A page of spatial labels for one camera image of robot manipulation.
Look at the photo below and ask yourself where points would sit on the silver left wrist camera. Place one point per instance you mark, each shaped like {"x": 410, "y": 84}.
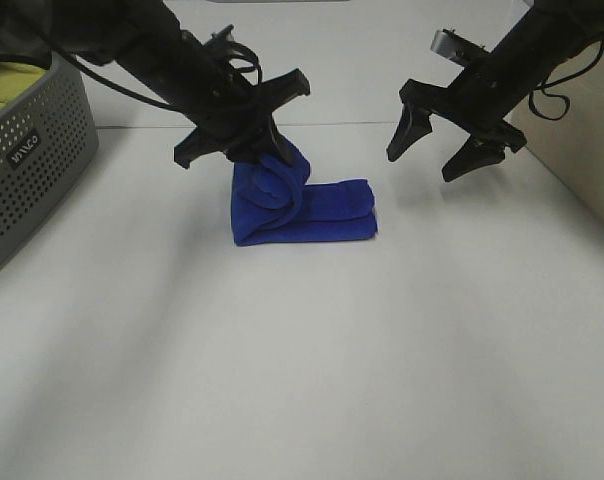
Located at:
{"x": 220, "y": 40}

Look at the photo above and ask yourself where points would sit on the blue microfiber towel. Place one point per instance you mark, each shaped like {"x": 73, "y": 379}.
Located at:
{"x": 274, "y": 203}

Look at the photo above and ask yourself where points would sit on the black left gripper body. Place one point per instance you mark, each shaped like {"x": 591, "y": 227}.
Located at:
{"x": 244, "y": 125}

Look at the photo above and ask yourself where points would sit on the beige storage box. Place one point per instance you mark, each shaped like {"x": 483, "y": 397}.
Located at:
{"x": 572, "y": 148}

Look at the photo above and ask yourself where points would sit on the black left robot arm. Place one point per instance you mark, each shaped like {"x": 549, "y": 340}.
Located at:
{"x": 139, "y": 49}

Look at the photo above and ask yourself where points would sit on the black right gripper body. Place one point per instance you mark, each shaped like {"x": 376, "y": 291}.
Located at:
{"x": 477, "y": 100}

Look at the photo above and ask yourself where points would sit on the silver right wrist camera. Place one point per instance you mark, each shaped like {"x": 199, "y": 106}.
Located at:
{"x": 449, "y": 45}

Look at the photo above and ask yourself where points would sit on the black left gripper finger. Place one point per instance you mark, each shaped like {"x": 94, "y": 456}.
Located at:
{"x": 278, "y": 145}
{"x": 242, "y": 154}

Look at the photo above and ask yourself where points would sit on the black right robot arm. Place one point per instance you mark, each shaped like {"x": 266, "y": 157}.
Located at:
{"x": 548, "y": 34}

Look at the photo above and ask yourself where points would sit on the grey perforated laundry basket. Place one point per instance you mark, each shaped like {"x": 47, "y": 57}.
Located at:
{"x": 47, "y": 139}

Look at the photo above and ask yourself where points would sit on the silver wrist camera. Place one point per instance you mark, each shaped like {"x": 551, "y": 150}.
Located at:
{"x": 220, "y": 40}
{"x": 449, "y": 45}

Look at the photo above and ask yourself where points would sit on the yellow-green towel in basket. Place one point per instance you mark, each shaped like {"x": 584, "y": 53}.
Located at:
{"x": 15, "y": 78}

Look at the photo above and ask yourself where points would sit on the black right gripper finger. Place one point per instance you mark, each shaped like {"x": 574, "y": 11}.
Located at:
{"x": 413, "y": 125}
{"x": 474, "y": 154}

